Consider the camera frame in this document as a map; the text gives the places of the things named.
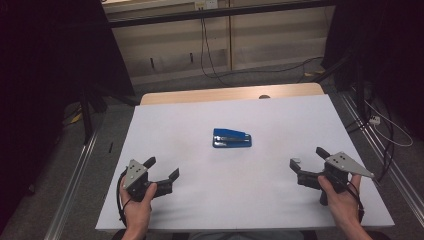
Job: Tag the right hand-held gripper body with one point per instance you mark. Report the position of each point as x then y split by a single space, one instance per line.
340 163

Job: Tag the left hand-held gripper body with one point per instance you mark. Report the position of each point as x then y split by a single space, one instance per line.
135 173

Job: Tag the blue stapler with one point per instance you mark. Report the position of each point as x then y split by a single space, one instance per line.
231 135

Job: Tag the person's left hand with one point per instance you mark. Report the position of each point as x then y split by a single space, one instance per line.
138 213

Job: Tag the person's right hand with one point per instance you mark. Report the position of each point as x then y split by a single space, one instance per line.
345 206

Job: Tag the small black floor object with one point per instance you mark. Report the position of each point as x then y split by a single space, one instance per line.
111 147

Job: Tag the white power adapter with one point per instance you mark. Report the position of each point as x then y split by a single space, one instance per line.
374 120

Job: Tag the black metal stand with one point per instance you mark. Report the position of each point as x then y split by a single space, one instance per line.
359 96
87 123

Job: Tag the yellow floor tape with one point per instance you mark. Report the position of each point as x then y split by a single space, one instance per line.
76 118
315 73

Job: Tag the light wooden table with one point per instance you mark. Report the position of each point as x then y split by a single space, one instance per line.
200 95

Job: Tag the black curtain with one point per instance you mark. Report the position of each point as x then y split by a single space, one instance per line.
40 66
383 40

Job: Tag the black metal bar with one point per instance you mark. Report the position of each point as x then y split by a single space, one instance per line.
166 19

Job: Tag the aluminium floor rail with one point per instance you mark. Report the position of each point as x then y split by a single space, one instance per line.
405 186
71 190

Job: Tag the black wall bracket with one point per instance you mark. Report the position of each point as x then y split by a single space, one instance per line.
191 57

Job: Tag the vertical wall trim strip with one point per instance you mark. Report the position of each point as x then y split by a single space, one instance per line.
230 40

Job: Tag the white wall socket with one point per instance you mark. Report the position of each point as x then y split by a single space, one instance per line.
210 4

